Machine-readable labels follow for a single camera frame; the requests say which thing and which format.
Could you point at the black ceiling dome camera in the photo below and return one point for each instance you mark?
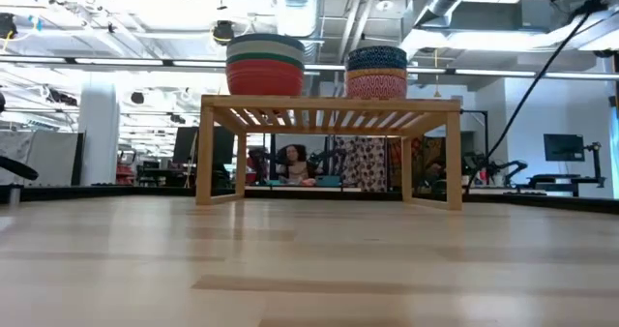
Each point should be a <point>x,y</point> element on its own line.
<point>223,29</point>

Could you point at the blue patterned bowl yellow inside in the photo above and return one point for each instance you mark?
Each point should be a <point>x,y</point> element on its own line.
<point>376,56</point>

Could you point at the black table edge rail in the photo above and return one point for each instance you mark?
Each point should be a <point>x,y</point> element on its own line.
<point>97,193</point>

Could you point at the smooth silver duct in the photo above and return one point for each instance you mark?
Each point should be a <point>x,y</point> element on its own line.
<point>445,3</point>

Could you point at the white partition panel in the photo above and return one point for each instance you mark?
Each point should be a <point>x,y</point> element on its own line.
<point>48,157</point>

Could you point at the dotted white cloth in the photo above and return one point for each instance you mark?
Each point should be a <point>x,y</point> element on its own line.
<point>365,162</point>

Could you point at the small grey post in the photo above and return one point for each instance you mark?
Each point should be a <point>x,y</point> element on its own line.
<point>14,195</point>

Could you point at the orange patterned bowl blue inside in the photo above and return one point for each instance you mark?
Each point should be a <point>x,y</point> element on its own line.
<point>376,73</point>

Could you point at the black background monitor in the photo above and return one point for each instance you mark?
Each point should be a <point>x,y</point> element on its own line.
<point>563,147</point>

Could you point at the plain blue bowl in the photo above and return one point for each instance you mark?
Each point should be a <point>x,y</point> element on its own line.
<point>265,37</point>

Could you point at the black metal stand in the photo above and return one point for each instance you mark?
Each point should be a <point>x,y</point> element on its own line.
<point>485,128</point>

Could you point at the grey rectangular duct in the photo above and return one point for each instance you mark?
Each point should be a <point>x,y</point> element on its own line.
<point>498,16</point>

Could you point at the plain red bowl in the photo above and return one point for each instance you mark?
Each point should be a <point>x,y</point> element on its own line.
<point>265,80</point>

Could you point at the black background desk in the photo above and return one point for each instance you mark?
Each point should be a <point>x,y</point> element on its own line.
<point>556,184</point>

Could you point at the pink wavy bowl dark inside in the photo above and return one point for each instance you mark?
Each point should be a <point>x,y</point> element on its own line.
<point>376,87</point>

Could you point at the ceiling strip light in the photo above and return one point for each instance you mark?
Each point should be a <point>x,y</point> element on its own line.
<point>31,59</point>
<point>493,72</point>
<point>118,61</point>

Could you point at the person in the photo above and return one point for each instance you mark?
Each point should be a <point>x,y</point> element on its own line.
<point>294,157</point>

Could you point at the white column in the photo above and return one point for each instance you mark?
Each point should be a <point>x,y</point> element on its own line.
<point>99,133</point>

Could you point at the black ceiling box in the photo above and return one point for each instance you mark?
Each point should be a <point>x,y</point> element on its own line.
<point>7,26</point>

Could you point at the large black screen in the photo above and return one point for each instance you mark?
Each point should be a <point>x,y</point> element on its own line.
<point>186,145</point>

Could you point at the plain teal bowl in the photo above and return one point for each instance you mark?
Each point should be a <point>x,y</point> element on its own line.
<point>265,56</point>

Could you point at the teal box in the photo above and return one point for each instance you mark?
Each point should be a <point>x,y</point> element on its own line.
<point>329,181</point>

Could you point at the wooden slatted shelf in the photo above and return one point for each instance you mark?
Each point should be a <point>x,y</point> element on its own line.
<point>329,103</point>

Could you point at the red cart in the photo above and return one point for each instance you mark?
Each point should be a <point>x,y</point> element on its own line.
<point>125,169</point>

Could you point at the black round ceiling fixture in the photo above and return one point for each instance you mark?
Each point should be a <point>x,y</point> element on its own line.
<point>137,98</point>

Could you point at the background black robot arm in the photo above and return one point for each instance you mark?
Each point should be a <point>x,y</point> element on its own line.
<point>517,165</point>
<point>258,165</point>

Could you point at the dark colourful cloth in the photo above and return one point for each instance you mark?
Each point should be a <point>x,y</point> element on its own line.
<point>425,160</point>

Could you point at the plain white bowl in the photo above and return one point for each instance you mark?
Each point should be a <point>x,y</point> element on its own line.
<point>265,47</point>

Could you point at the ribbed silver duct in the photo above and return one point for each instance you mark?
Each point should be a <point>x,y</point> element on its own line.
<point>295,8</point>

